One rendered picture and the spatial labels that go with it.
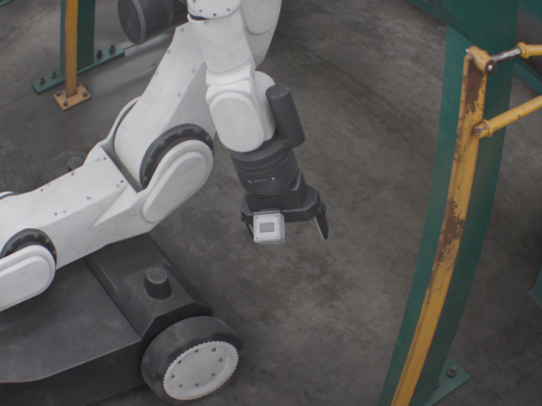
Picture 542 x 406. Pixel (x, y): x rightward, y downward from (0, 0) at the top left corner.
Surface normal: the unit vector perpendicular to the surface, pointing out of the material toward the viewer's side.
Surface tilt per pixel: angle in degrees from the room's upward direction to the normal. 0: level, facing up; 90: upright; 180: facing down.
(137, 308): 45
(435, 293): 90
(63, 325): 0
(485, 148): 90
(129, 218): 102
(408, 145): 0
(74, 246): 90
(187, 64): 57
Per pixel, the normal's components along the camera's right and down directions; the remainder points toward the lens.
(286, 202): -0.12, 0.70
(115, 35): 0.04, -0.76
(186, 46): -0.65, -0.12
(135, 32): -0.81, 0.44
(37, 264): 0.58, 0.55
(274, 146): 0.32, -0.25
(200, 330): 0.23, -0.80
